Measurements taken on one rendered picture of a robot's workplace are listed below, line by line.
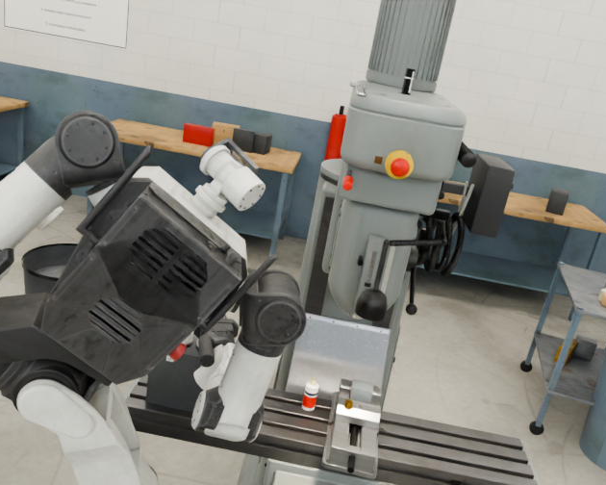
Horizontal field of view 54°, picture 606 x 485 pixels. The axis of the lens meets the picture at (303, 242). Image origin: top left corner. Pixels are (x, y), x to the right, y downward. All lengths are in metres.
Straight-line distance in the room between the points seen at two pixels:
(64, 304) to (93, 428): 0.30
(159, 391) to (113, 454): 0.56
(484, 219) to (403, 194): 0.44
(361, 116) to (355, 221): 0.30
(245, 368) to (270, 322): 0.13
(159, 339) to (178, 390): 0.81
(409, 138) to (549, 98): 4.71
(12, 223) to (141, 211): 0.24
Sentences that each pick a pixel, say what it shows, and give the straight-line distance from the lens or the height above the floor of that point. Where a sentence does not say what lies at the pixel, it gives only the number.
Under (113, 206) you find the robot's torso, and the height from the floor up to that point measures 1.68.
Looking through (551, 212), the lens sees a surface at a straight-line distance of 5.49.
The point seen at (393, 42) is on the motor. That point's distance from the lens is 1.68.
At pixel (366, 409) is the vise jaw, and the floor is 1.03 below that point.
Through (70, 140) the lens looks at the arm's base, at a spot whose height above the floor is 1.78.
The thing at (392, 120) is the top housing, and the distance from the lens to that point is 1.30.
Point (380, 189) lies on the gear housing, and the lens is 1.42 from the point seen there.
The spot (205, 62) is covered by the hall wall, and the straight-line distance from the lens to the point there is 5.90.
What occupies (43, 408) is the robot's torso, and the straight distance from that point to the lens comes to 1.17.
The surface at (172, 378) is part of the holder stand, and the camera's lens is 1.76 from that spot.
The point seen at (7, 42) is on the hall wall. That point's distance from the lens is 6.64.
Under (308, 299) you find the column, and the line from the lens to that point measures 2.07.
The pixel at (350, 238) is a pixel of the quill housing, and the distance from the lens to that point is 1.50.
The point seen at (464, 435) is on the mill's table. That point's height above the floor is 0.92.
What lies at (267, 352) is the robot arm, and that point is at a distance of 1.12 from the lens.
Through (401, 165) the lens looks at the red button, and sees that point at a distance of 1.27.
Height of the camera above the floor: 2.00
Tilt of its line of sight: 20 degrees down
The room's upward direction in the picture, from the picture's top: 10 degrees clockwise
